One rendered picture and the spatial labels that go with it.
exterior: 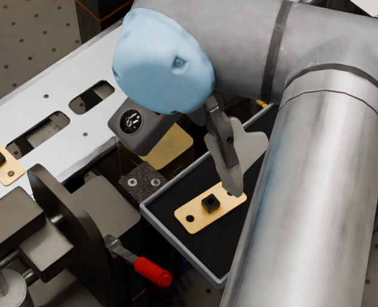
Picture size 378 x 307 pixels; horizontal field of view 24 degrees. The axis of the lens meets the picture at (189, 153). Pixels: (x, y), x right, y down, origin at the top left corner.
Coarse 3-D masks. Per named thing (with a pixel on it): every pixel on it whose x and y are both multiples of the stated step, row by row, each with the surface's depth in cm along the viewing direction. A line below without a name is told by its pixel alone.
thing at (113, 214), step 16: (96, 176) 117; (80, 192) 115; (96, 192) 115; (112, 192) 115; (96, 208) 114; (112, 208) 114; (128, 208) 114; (96, 224) 113; (112, 224) 113; (128, 224) 113; (128, 240) 115; (144, 256) 123; (112, 272) 118; (128, 272) 121; (128, 288) 128; (144, 288) 133; (128, 304) 131; (144, 304) 136
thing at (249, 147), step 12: (240, 132) 88; (252, 132) 89; (216, 144) 86; (240, 144) 88; (252, 144) 89; (264, 144) 90; (216, 156) 88; (240, 156) 89; (252, 156) 90; (216, 168) 89; (240, 168) 88; (228, 180) 89; (240, 180) 89; (240, 192) 91
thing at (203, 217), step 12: (204, 192) 106; (216, 192) 106; (192, 204) 105; (204, 204) 104; (216, 204) 104; (228, 204) 105; (240, 204) 105; (180, 216) 104; (204, 216) 104; (216, 216) 104; (192, 228) 103
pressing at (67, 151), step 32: (288, 0) 144; (320, 0) 145; (64, 64) 137; (96, 64) 137; (32, 96) 134; (64, 96) 134; (0, 128) 130; (32, 128) 131; (64, 128) 131; (96, 128) 130; (32, 160) 127; (64, 160) 127; (96, 160) 127; (0, 192) 125
